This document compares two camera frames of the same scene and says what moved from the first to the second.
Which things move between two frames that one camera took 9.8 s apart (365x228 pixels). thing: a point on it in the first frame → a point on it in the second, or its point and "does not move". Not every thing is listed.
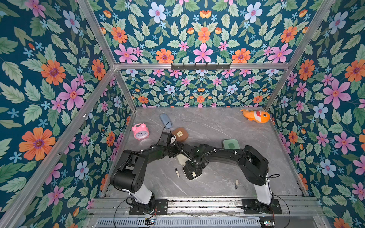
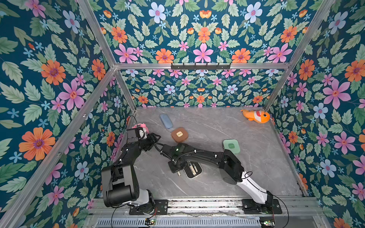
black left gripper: [178, 149] → [152, 139]
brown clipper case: [181, 134] does not move
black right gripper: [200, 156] → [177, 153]
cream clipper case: [190, 172] does not move
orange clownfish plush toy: [260, 116] does not move
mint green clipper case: [231, 144] does not move
